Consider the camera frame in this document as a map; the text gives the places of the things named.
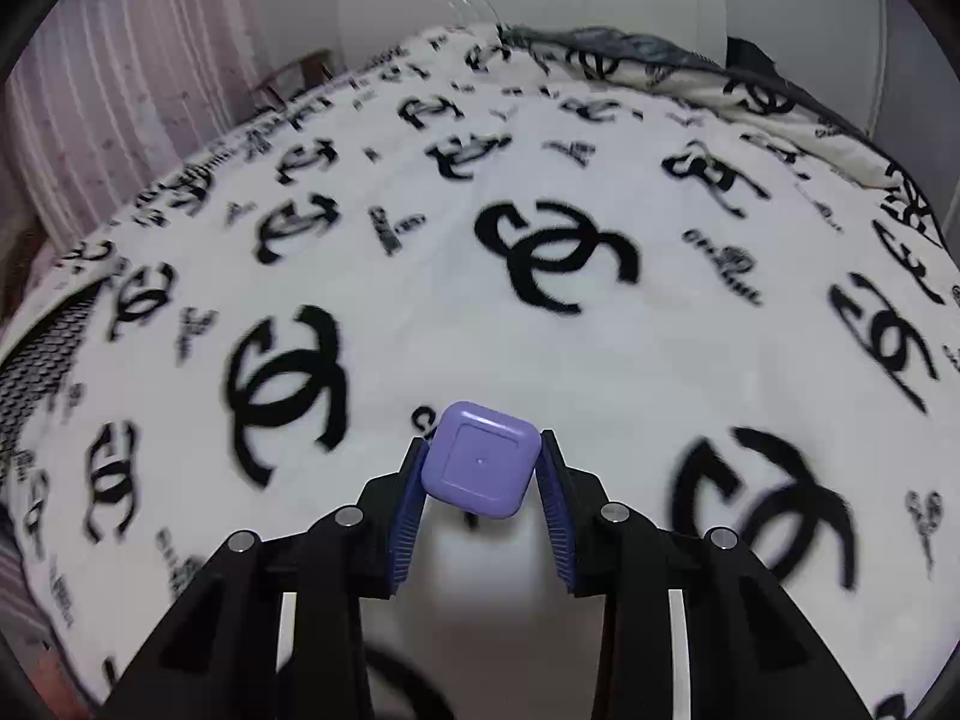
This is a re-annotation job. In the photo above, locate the white printed blanket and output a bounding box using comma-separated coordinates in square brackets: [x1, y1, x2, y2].
[0, 19, 960, 720]

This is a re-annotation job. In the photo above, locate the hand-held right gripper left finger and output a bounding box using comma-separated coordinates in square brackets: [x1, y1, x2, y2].
[97, 431, 432, 720]

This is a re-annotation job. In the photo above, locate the grey printed quilt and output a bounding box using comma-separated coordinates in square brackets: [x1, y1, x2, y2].
[499, 22, 886, 147]

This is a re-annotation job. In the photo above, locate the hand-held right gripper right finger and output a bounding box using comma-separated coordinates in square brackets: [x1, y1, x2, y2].
[536, 427, 878, 720]

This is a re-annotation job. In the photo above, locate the pale pink curtain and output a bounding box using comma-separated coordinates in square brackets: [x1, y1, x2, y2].
[0, 0, 263, 248]

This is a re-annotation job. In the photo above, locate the black mesh patterned sheet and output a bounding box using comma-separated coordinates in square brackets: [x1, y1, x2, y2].
[0, 277, 106, 466]

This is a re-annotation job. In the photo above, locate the purple square plastic box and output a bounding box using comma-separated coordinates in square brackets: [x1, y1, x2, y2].
[420, 400, 541, 520]

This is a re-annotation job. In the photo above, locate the wooden chair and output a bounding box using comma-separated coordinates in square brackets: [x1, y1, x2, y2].
[251, 49, 338, 115]

